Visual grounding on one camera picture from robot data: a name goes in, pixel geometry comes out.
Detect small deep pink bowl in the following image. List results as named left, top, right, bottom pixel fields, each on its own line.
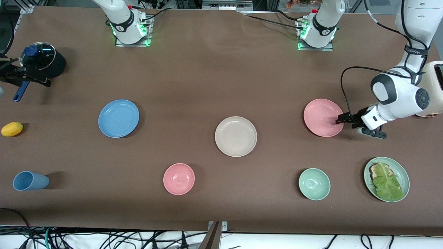
left=163, top=163, right=195, bottom=196

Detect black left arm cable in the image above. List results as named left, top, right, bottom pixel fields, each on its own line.
left=341, top=0, right=430, bottom=120

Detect toasted bread slice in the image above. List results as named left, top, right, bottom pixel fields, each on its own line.
left=369, top=164, right=393, bottom=180

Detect small deep green bowl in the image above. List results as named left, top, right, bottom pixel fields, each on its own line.
left=298, top=168, right=331, bottom=201

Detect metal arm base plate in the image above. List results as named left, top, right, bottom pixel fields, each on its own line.
left=296, top=17, right=335, bottom=52
left=114, top=16, right=153, bottom=47

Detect beige shallow bowl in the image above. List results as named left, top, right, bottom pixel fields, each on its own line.
left=215, top=116, right=257, bottom=158

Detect green plate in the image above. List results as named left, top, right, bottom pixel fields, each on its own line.
left=363, top=157, right=410, bottom=203

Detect green lettuce leaf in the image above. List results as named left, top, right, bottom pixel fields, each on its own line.
left=372, top=161, right=405, bottom=202

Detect white toaster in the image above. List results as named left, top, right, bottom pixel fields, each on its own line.
left=415, top=61, right=443, bottom=118

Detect yellow lemon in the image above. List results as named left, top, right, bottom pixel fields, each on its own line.
left=1, top=122, right=24, bottom=137

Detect black base power cable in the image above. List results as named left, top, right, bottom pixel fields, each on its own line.
left=140, top=7, right=174, bottom=23
left=273, top=9, right=302, bottom=22
left=242, top=13, right=301, bottom=31

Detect dark camera mount post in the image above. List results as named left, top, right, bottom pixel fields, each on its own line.
left=199, top=221, right=222, bottom=249

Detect blue plastic cup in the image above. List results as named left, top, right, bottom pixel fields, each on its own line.
left=13, top=171, right=50, bottom=191

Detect orange artificial flowers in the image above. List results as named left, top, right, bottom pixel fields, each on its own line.
left=286, top=0, right=314, bottom=10

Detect blue shallow bowl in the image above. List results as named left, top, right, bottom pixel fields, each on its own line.
left=98, top=99, right=140, bottom=138

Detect pink shallow bowl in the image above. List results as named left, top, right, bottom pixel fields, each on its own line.
left=304, top=99, right=345, bottom=138

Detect black pot with blue handle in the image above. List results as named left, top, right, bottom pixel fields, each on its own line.
left=13, top=41, right=66, bottom=102

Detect glass lid with blue knob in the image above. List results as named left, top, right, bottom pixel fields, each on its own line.
left=20, top=41, right=56, bottom=71

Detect grey metal box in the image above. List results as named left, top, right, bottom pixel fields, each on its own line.
left=202, top=0, right=254, bottom=12

